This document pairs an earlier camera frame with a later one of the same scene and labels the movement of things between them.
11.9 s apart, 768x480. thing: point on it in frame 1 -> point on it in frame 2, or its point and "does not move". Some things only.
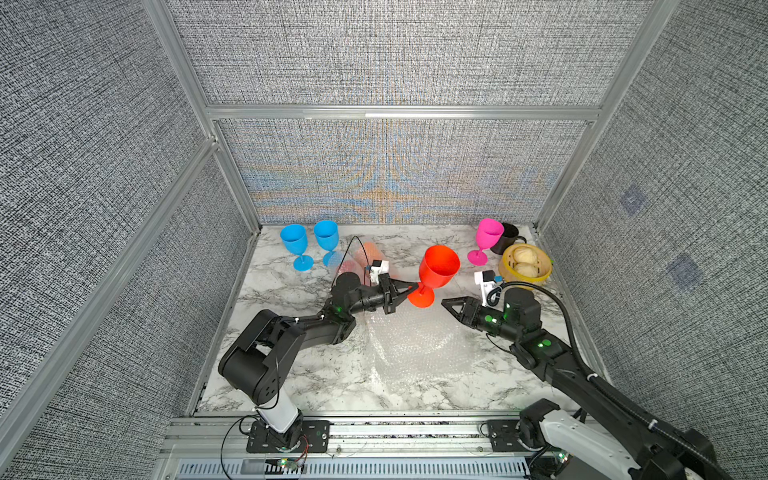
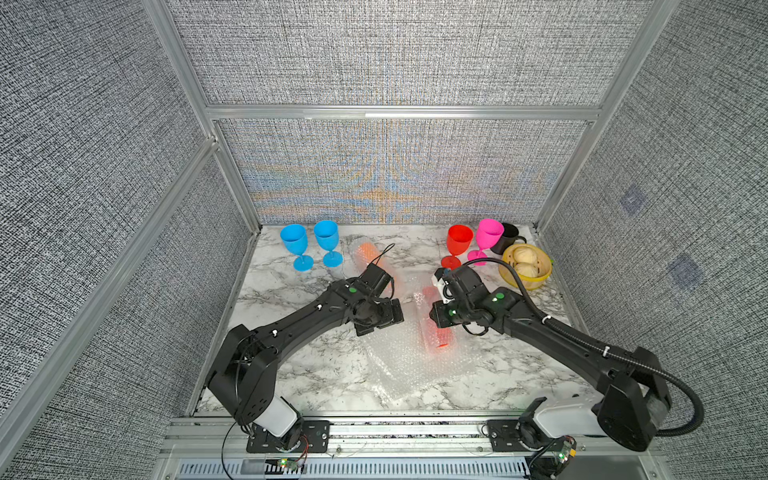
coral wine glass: x=351 y=266 -> x=438 y=339
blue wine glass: x=327 y=236 does not move
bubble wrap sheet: x=423 y=346 does not move
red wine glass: x=438 y=266 -> x=459 y=238
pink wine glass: x=488 y=234 does not move
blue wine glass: x=295 y=240 does not move
